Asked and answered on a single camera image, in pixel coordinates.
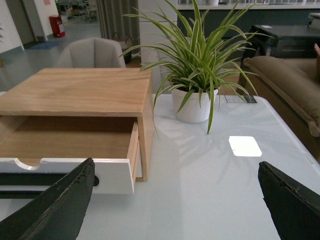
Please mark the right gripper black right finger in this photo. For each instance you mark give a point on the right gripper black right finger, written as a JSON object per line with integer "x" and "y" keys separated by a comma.
{"x": 294, "y": 208}

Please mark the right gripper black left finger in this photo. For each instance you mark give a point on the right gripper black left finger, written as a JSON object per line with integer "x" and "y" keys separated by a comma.
{"x": 58, "y": 212}

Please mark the white drawer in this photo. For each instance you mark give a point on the white drawer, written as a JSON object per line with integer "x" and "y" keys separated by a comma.
{"x": 36, "y": 151}

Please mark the wooden drawer cabinet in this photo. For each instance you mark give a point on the wooden drawer cabinet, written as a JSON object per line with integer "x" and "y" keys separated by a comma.
{"x": 88, "y": 92}

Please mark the brown cushioned sofa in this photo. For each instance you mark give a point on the brown cushioned sofa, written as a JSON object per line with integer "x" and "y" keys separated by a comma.
{"x": 291, "y": 86}

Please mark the white plant pot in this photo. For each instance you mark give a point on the white plant pot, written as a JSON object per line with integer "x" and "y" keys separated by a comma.
{"x": 195, "y": 110}

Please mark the grey armchair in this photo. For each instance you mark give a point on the grey armchair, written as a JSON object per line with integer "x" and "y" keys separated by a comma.
{"x": 91, "y": 53}

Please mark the spider plant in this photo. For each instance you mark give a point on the spider plant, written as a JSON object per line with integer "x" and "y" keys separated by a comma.
{"x": 193, "y": 62}

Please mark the woven basket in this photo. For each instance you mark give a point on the woven basket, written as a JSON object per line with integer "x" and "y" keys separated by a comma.
{"x": 125, "y": 43}

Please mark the red bin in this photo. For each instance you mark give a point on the red bin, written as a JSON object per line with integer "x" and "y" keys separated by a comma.
{"x": 57, "y": 26}

